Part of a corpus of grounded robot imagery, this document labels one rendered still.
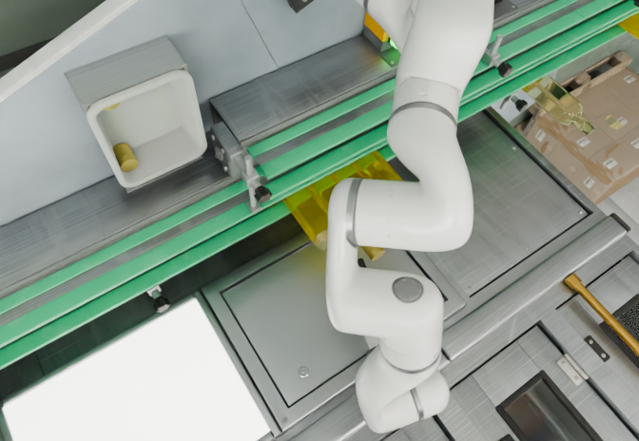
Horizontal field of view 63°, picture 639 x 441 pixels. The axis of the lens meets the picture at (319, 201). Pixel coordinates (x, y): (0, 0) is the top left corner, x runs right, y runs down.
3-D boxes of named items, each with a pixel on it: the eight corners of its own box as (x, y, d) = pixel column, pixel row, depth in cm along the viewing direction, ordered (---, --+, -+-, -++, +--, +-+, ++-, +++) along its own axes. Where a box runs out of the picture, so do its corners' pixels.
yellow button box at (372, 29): (360, 32, 115) (380, 52, 112) (364, 4, 108) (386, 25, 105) (385, 21, 117) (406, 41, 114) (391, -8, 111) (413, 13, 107)
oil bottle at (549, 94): (511, 81, 150) (579, 143, 139) (516, 67, 145) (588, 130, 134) (525, 72, 151) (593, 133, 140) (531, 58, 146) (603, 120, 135)
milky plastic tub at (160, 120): (106, 160, 99) (124, 193, 95) (62, 74, 80) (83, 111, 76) (189, 123, 105) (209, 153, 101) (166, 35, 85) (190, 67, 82)
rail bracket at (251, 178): (230, 185, 106) (261, 231, 101) (221, 133, 91) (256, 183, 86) (242, 179, 107) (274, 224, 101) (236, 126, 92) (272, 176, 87)
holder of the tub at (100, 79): (114, 173, 104) (130, 201, 100) (63, 72, 80) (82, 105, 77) (192, 138, 109) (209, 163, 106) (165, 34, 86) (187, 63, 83)
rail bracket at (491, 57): (458, 43, 117) (499, 81, 112) (468, 16, 111) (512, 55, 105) (471, 37, 118) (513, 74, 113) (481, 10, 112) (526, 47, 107)
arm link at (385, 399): (425, 306, 74) (425, 373, 89) (340, 335, 73) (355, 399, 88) (453, 357, 68) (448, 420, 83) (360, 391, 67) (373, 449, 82)
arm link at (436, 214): (366, 100, 64) (344, 193, 56) (481, 103, 60) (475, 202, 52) (376, 171, 75) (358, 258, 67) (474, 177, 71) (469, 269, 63)
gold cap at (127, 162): (128, 154, 99) (138, 170, 97) (109, 158, 97) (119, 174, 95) (130, 141, 97) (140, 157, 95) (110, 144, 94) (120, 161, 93)
